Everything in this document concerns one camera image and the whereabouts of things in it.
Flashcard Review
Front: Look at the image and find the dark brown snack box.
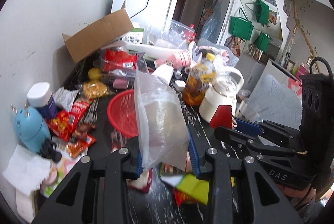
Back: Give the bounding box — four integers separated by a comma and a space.
209, 105, 237, 130

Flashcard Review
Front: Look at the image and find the clear plastic zip bag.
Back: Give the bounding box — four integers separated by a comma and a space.
134, 71, 190, 170

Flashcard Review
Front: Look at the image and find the red plastic basket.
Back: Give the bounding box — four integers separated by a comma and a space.
107, 89, 139, 139

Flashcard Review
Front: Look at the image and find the blue robot figure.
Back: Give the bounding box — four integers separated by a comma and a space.
11, 104, 51, 154

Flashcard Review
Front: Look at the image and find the clear plastic tray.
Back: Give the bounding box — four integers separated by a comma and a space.
93, 51, 148, 85

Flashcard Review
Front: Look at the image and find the pink panda paper cup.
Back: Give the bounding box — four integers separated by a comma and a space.
154, 50, 192, 70

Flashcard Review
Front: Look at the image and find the red bag in tray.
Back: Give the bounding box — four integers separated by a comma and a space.
101, 49, 138, 72

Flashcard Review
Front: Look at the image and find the yellow snack clear bag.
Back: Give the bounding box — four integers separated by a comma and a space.
80, 80, 110, 99

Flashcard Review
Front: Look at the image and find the white cap blue jar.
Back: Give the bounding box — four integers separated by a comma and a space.
27, 82, 58, 120

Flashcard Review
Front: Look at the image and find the green tote bag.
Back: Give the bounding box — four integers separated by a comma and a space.
229, 7, 254, 41

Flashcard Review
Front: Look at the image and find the white refrigerator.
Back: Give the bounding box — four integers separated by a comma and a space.
111, 0, 177, 32

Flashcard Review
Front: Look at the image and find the red orange snack packet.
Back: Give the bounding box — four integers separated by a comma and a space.
173, 189, 197, 207

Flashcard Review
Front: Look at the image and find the grey leaf chair cushion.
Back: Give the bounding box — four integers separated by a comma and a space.
249, 75, 302, 129

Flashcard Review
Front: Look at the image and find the red packets pile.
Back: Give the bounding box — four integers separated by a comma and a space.
46, 98, 96, 158

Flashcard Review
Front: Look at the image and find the lime green white pouch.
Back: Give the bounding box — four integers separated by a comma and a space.
160, 173, 209, 205

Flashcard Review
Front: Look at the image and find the white cylinder roll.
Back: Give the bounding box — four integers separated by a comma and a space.
152, 64, 174, 85

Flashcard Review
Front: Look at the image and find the glass cartoon mug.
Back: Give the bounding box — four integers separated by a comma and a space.
235, 98, 269, 123

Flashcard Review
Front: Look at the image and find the white maroon snack bag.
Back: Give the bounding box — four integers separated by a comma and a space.
127, 169, 152, 193

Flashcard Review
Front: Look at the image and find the orange drink bottle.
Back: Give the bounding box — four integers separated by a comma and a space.
182, 53, 216, 106

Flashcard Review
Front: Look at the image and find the cardboard box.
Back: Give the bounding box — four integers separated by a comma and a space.
62, 8, 133, 63

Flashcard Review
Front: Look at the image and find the yellow lemon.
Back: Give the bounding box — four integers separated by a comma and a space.
88, 67, 101, 80

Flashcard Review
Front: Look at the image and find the crumpled white tissue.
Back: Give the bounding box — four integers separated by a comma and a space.
2, 145, 52, 196

